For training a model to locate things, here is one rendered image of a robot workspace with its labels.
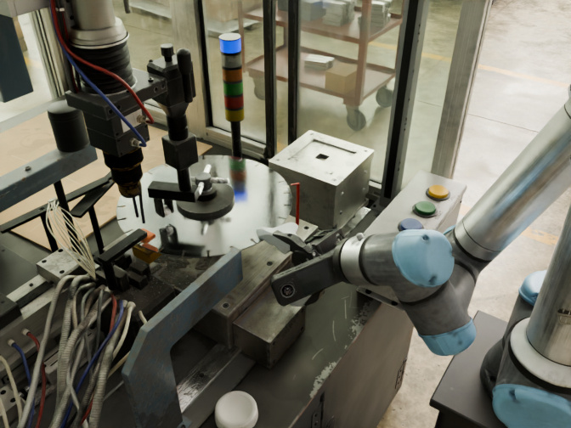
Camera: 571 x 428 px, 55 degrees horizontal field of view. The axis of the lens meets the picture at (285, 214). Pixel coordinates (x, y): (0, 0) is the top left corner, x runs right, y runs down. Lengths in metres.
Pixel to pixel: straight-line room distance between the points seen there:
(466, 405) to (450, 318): 0.26
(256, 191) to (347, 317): 0.30
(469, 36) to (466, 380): 0.64
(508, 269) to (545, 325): 1.74
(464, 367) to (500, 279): 1.37
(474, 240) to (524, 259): 1.72
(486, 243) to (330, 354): 0.37
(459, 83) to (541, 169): 0.47
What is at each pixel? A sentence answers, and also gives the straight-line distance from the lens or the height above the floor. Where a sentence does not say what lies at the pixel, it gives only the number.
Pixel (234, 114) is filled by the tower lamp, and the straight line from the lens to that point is 1.27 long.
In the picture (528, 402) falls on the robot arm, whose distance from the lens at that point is 0.79.
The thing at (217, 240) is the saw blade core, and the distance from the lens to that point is 0.95.
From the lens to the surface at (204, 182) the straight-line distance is 1.02.
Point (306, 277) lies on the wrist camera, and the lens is 0.84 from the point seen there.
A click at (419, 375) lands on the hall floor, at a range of 1.99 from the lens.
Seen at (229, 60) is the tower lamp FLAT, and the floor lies 1.11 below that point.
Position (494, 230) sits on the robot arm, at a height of 1.07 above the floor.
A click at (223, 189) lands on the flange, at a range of 1.06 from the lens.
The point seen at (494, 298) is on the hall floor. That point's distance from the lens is 2.32.
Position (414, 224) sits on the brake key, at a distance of 1.08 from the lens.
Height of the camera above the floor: 1.55
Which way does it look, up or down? 37 degrees down
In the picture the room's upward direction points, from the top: straight up
